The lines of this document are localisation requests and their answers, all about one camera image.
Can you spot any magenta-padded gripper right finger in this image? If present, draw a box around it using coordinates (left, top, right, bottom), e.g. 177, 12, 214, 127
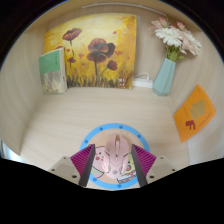
130, 143, 178, 188

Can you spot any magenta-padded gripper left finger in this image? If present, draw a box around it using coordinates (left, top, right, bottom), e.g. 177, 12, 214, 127
48, 143, 97, 188

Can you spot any pink computer mouse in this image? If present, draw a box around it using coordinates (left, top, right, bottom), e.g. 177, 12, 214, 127
103, 134, 130, 178

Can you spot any round cartoon-print mouse pad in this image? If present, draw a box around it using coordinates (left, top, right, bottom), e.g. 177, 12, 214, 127
79, 123, 151, 191

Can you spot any orange book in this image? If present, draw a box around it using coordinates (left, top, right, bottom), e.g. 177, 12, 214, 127
172, 84, 217, 144

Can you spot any white power strip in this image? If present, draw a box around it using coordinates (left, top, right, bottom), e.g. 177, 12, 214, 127
132, 72, 154, 89

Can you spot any pale teal vase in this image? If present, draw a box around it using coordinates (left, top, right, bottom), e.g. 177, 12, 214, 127
152, 57, 177, 97

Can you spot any green-covered book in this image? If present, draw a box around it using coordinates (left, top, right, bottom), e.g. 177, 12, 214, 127
38, 47, 68, 95

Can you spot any pink and white flower bouquet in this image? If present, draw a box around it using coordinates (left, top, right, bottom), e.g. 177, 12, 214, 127
149, 17, 203, 63

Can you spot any yellow poppy flower painting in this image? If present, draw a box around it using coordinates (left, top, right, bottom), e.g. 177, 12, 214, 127
43, 13, 138, 90

